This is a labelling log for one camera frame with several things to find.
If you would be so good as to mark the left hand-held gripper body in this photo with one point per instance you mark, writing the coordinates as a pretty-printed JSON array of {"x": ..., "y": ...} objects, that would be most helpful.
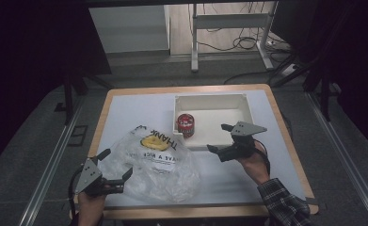
[{"x": 89, "y": 177}]

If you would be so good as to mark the metal floor rail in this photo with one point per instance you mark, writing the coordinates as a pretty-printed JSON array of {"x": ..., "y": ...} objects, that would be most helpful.
[
  {"x": 46, "y": 175},
  {"x": 344, "y": 150}
]

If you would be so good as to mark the white plastic bin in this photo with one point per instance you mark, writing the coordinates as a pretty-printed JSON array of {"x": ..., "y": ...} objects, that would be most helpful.
[{"x": 210, "y": 108}]

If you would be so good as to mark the clear printed plastic bag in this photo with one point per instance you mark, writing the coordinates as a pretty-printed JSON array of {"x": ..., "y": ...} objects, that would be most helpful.
[{"x": 172, "y": 182}]

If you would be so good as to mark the wooden table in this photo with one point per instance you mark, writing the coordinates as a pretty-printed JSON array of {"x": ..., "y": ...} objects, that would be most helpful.
[{"x": 188, "y": 213}]

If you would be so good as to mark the white power strip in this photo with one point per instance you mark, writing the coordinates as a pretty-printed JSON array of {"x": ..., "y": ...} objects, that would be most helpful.
[{"x": 289, "y": 70}]

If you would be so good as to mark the person's left hand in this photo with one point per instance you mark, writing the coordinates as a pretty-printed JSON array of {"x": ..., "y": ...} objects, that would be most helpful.
[{"x": 90, "y": 201}]

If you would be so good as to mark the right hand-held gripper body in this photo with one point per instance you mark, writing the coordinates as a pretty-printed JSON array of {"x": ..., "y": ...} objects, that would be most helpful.
[{"x": 241, "y": 149}]

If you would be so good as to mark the person's right hand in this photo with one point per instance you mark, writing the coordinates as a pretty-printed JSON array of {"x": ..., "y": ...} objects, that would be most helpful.
[{"x": 257, "y": 166}]

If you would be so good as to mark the red can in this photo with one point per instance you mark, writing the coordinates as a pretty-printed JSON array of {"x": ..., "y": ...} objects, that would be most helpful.
[{"x": 185, "y": 125}]

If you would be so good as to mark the black metal stand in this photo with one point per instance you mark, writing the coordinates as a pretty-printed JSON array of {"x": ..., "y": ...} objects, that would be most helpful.
[
  {"x": 68, "y": 94},
  {"x": 324, "y": 94}
]

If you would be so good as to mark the white table mat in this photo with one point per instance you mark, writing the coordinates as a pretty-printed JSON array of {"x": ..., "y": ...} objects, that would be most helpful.
[{"x": 140, "y": 108}]

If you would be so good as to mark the white metal desk frame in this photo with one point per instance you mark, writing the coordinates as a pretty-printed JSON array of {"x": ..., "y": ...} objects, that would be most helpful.
[{"x": 232, "y": 21}]

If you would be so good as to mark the black floor vent frame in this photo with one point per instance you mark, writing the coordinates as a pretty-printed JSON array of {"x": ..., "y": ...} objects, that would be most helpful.
[{"x": 70, "y": 136}]

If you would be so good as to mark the white cabinet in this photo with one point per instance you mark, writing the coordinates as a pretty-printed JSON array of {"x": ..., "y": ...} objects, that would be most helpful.
[{"x": 128, "y": 29}]

